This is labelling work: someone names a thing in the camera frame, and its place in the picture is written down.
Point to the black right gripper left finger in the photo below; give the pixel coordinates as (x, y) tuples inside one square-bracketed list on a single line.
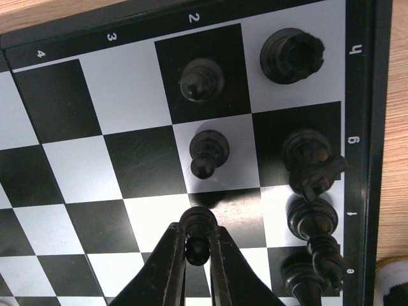
[(161, 280)]

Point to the black white chess board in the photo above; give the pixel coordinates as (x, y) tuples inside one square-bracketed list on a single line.
[(95, 137)]

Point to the black pawn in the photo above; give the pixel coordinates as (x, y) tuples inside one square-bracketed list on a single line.
[(202, 81), (197, 224), (209, 150)]

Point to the black queen piece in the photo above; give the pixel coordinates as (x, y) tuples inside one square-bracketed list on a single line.
[(301, 281)]

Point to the gold metal tin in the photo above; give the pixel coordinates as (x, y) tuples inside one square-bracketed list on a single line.
[(391, 282)]

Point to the black knight piece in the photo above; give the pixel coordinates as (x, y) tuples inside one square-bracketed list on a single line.
[(312, 165)]

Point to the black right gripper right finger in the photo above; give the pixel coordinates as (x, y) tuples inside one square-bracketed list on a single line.
[(233, 282)]

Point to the black rook corner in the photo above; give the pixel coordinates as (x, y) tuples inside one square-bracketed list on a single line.
[(290, 55)]

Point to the black bishop piece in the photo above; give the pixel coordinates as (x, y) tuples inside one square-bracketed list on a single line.
[(315, 222)]

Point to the black pawn on board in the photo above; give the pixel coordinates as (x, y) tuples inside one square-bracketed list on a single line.
[(202, 81)]

